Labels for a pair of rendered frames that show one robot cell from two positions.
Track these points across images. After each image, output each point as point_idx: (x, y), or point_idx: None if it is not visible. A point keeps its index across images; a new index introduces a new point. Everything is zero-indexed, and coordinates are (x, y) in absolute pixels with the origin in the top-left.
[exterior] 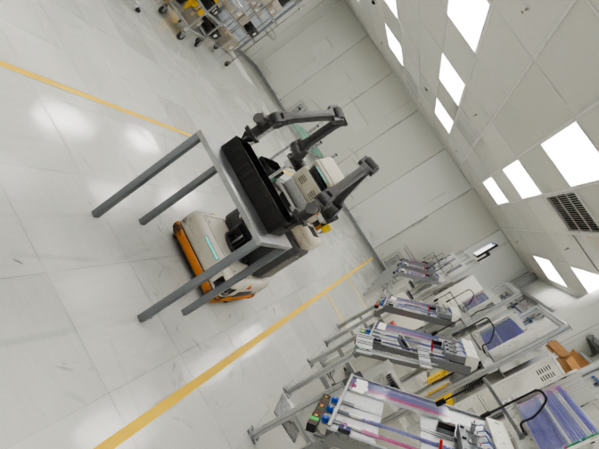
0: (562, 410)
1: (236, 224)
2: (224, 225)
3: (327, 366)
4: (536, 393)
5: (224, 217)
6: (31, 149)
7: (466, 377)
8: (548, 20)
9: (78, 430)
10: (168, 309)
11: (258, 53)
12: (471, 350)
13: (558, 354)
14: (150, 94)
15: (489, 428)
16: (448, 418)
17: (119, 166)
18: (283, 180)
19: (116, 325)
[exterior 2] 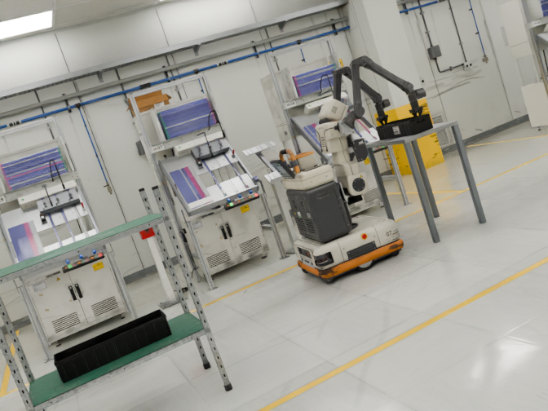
0: (315, 75)
1: (350, 215)
2: (352, 231)
3: (273, 218)
4: (292, 88)
5: (347, 236)
6: (547, 213)
7: (229, 142)
8: None
9: (468, 192)
10: (411, 228)
11: None
12: (206, 138)
13: (161, 100)
14: (413, 377)
15: (318, 105)
16: (315, 123)
17: (466, 253)
18: (353, 141)
19: (454, 209)
